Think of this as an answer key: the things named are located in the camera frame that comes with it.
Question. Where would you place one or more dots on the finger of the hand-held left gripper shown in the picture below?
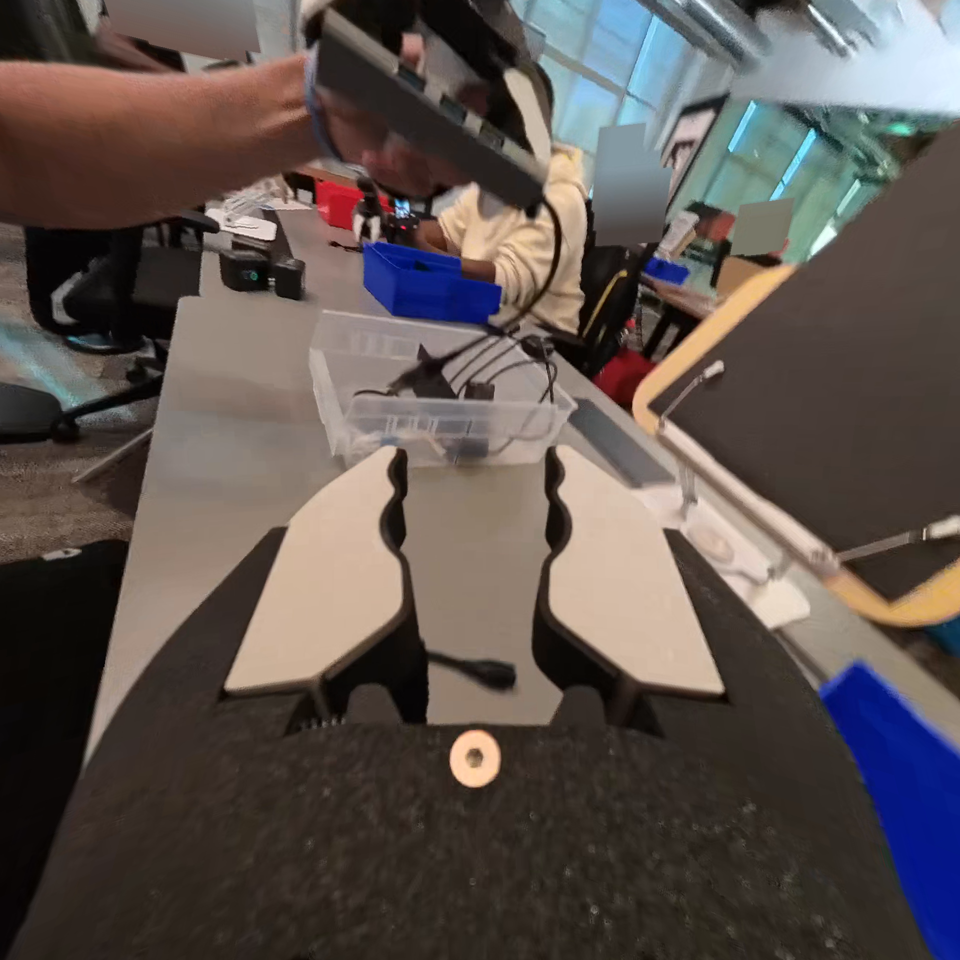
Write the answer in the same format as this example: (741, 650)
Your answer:
(529, 112)

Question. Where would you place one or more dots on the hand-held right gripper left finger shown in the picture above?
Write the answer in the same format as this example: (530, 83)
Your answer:
(322, 585)

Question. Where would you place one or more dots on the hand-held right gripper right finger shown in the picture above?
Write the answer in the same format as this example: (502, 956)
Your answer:
(630, 592)

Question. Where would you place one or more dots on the grey usb hub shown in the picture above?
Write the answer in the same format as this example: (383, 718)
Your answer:
(390, 82)

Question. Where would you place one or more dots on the person's left forearm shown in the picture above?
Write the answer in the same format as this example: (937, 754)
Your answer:
(150, 142)

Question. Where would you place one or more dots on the grey desk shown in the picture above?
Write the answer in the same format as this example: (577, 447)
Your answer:
(225, 450)

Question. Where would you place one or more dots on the person's left hand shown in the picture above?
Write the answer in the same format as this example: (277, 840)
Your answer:
(405, 171)

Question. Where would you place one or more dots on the clear plastic bin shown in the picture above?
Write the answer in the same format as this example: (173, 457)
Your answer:
(375, 420)

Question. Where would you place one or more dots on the black device with screen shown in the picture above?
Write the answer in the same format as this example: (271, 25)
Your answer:
(375, 214)

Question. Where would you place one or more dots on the black power adapter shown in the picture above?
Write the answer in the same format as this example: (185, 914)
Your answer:
(469, 448)

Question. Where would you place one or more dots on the black chair with yellow trim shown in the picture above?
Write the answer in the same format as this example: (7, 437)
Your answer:
(607, 300)

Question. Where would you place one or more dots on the blue plastic bin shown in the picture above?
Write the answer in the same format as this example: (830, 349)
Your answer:
(907, 810)
(420, 289)
(666, 271)

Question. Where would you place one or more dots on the red plastic bin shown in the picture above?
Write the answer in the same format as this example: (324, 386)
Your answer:
(337, 202)

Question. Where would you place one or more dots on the red bag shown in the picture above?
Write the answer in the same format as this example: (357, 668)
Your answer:
(626, 379)

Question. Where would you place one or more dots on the black triangular object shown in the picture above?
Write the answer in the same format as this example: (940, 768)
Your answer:
(435, 379)

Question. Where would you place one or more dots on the wooden table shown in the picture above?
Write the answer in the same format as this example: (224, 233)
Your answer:
(682, 300)

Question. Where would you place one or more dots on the black cloth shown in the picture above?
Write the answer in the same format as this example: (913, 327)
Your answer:
(52, 675)

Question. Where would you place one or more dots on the white packet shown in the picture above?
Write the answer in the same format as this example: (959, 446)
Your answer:
(244, 221)

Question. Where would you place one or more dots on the black battery charger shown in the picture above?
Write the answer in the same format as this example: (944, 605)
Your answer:
(255, 274)

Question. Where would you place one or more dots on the black office chair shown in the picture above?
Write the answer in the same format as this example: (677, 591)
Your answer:
(30, 412)
(157, 285)

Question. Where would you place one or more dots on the black-framed wall picture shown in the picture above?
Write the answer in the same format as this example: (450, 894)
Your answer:
(694, 142)

